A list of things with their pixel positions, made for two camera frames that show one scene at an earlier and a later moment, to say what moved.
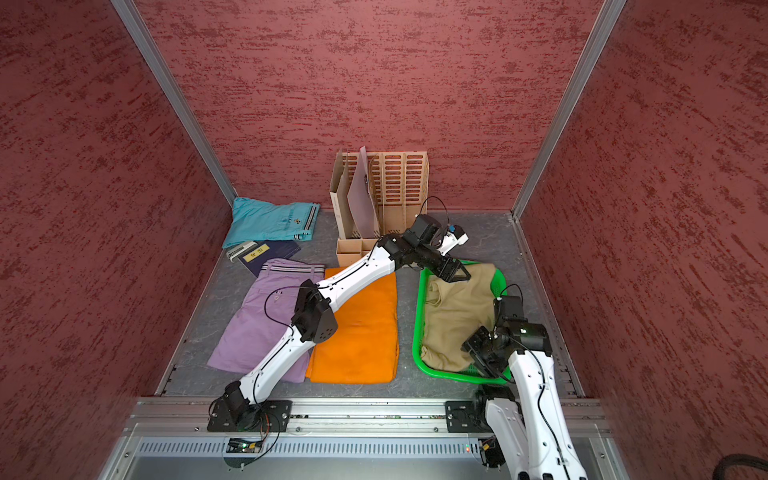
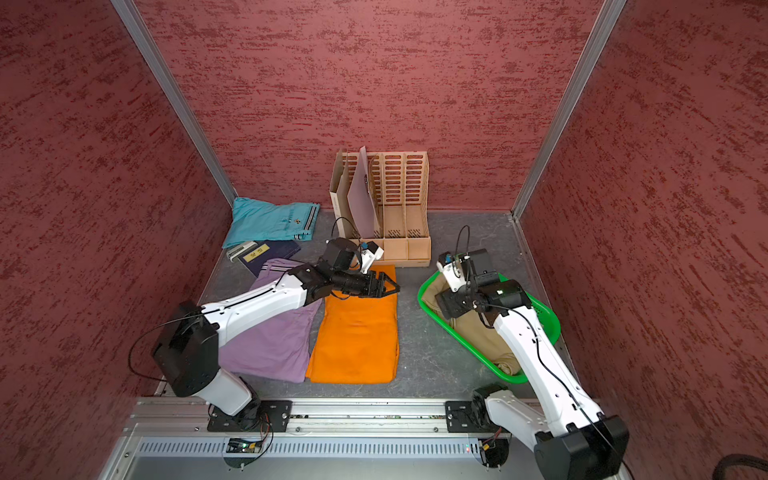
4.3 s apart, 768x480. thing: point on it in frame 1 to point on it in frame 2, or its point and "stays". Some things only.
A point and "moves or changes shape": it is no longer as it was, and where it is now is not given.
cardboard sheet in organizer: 339,186 stays
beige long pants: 455,312 moves or changes shape
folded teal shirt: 257,221 stays
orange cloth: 364,348 stays
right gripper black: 490,366 to 451,304
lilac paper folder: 361,203 stays
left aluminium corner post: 169,87 stays
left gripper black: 453,267 to 380,285
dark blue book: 268,249 stays
